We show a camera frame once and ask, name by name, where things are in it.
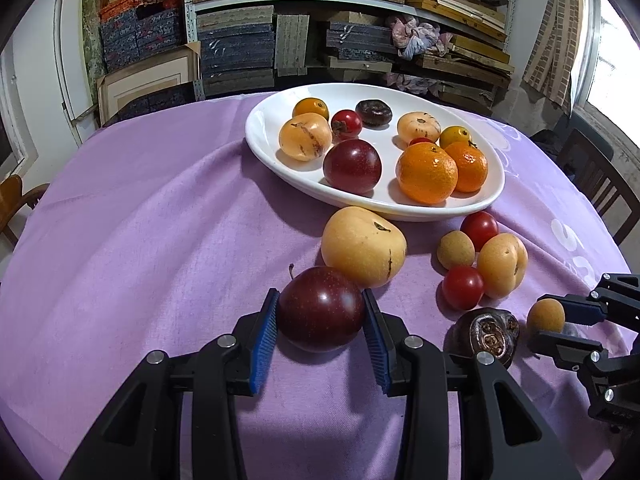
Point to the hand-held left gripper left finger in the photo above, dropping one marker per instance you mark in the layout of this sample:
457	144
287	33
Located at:
264	347

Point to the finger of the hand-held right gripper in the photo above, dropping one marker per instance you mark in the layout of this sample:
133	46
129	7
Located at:
582	310
565	347

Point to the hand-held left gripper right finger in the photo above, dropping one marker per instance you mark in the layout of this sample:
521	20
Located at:
376	347

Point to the small tan longan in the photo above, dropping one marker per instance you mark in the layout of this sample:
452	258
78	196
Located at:
545	315

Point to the dark red plum with stem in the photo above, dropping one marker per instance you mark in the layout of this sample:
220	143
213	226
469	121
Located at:
320	308

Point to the large orange mandarin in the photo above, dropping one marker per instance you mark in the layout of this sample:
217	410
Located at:
426	172

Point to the purple-striped pepino melon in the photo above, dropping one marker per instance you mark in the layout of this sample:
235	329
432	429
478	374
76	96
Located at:
305	136

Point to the yellow-orange kumquat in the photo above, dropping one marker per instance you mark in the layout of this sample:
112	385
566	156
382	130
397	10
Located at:
455	136

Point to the white oval plate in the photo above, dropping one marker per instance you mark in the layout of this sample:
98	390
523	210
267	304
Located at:
270	130

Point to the pale pepino melon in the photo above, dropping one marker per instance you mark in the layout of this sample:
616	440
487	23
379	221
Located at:
418	127

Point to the red cherry tomato with calyx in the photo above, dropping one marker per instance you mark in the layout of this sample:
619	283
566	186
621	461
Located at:
346	123

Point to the dark brown water chestnut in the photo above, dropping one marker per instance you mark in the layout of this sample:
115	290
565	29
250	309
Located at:
374	112
482	335

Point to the small orange kumquat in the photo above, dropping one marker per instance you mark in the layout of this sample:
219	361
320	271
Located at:
310	108

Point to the small yellow pepino melon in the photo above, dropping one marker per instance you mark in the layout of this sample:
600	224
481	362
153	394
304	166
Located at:
502	265

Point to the large yellow pepino melon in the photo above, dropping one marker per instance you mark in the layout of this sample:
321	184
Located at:
363	246

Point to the dark wooden chair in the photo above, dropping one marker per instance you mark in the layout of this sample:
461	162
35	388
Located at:
582	160

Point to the purple printed tablecloth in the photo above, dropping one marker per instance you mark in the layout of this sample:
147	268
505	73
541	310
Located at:
150	235

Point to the dark grey bundle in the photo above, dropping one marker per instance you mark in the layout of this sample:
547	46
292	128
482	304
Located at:
550	140

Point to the orange mandarin with stem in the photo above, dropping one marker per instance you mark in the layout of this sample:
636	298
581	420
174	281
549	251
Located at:
472	167

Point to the bright window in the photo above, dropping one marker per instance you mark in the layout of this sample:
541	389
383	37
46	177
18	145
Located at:
615	60

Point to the floral cloth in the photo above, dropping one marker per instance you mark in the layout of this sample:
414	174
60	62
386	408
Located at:
412	82

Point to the woven brown curtain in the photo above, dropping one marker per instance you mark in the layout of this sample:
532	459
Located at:
555	35

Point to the framed picture in cardboard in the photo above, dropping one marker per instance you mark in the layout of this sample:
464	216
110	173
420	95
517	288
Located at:
150	82

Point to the brown wooden chair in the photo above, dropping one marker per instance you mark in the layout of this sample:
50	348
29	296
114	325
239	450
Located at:
15	200

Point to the stack of dark grey boxes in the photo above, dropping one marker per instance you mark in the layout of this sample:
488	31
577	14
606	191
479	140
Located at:
235	52

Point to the stack of yellow wooden frames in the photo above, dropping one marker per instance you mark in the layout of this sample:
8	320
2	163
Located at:
470	35

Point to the olive woven upright boxes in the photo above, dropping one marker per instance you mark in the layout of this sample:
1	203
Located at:
291	45

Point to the stack of dark clasped boxes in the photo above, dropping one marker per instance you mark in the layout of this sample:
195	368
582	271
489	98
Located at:
360	40

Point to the pink white cloth bundle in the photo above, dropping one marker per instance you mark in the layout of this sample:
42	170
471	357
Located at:
417	35

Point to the grey metal shelving rack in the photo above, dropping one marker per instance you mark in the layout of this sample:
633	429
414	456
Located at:
189	35

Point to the white-framed window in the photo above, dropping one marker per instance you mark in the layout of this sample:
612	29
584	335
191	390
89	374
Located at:
15	125

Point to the stack of blue-red patterned boxes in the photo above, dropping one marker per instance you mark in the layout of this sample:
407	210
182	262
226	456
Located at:
140	35

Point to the white board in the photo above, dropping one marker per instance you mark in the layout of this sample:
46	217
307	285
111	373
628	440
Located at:
72	60

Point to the green mottled panel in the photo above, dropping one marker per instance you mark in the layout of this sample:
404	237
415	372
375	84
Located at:
92	30

